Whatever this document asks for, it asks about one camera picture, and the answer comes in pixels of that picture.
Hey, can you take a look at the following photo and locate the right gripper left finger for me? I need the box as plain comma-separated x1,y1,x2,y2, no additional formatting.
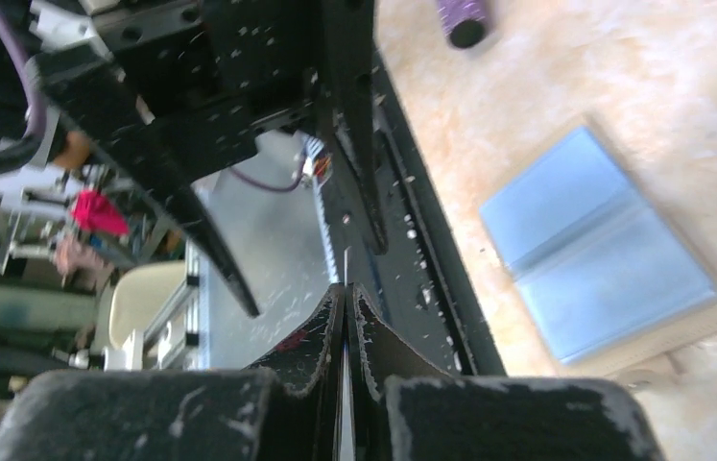
0,282,347,461

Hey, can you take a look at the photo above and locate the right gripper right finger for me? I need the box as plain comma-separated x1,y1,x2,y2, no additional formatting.
346,284,664,460

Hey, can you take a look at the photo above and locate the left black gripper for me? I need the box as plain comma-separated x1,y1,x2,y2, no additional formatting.
34,1,388,318

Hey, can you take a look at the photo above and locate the beige card holder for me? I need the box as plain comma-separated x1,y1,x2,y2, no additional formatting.
479,115,717,387

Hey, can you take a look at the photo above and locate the beige chair in background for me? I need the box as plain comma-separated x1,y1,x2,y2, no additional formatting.
100,260,191,371

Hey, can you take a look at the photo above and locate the purple glitter microphone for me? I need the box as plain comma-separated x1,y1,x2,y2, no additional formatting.
437,0,493,50

